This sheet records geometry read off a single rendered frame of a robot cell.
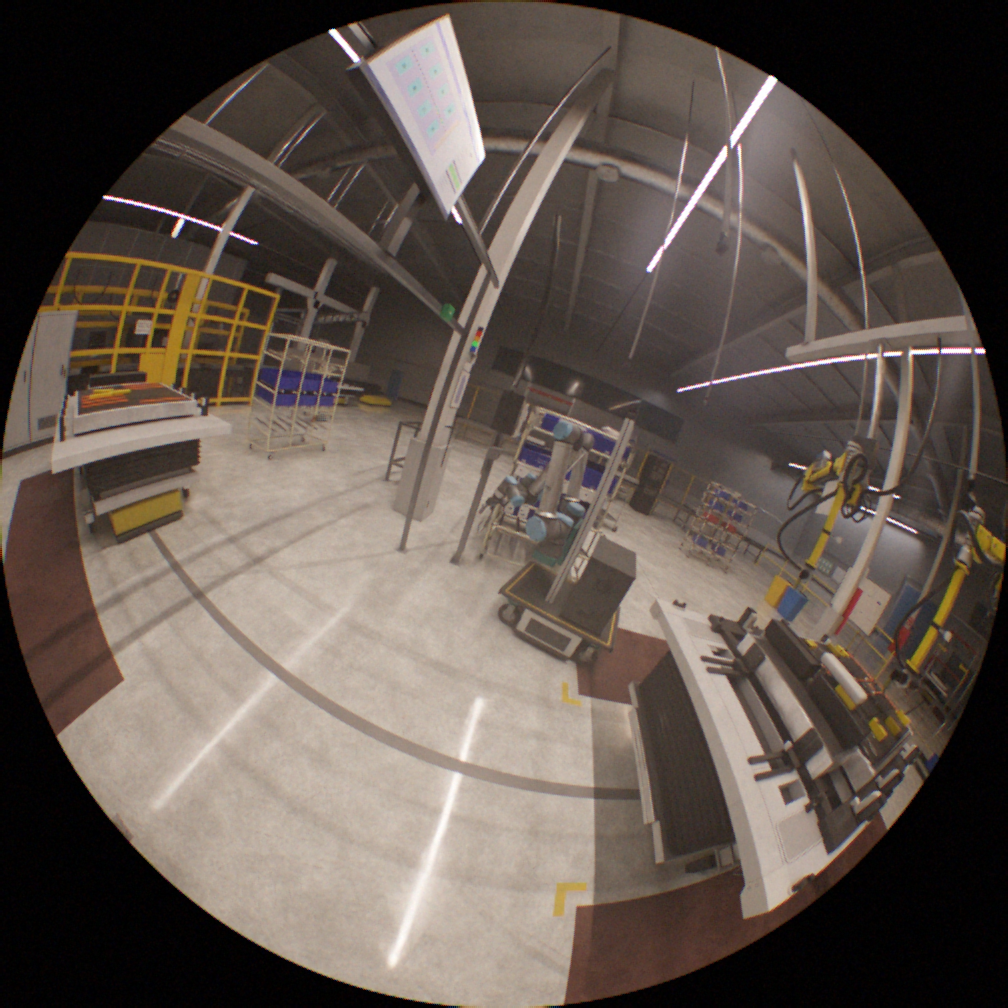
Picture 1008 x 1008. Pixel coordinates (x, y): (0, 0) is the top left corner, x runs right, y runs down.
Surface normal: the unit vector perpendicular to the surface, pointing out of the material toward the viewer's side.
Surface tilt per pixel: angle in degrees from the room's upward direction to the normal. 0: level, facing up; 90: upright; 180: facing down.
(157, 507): 90
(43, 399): 90
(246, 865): 0
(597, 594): 90
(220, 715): 0
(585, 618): 90
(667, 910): 0
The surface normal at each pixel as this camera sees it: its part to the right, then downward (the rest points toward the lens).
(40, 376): 0.93, 0.36
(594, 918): 0.33, -0.90
